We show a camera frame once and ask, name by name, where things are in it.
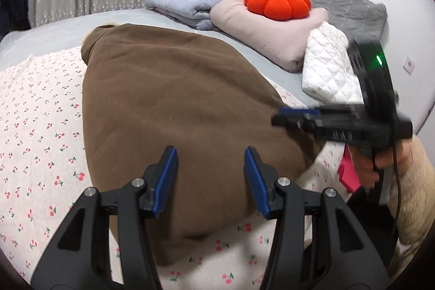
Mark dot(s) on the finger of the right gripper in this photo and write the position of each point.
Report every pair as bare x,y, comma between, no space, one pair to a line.
307,123
290,111

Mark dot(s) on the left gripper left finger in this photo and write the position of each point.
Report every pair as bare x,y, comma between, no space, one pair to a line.
77,257

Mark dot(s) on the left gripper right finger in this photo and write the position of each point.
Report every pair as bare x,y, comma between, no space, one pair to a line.
318,242

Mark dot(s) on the brown coat with fur collar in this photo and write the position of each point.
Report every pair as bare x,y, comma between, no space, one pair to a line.
146,88

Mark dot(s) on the person's right hand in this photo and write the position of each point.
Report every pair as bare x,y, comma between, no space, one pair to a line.
366,166

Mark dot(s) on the white quilted blanket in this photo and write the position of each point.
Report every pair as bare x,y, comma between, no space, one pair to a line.
327,73

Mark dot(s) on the pink object by bed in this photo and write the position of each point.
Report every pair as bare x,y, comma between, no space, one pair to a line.
346,172

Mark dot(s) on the pink pillow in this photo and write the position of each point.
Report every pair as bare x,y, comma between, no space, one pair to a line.
282,42

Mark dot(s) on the cherry print bed sheet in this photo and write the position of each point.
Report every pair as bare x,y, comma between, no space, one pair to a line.
44,171

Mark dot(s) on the orange pumpkin plush cushion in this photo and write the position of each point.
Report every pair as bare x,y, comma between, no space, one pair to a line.
280,10

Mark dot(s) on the light blue folded blanket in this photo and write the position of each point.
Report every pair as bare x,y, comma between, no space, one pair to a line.
193,13

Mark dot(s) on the grey bed cover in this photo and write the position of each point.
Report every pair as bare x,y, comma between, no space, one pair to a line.
18,46

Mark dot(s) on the white wall socket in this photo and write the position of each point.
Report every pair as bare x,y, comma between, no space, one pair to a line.
409,65

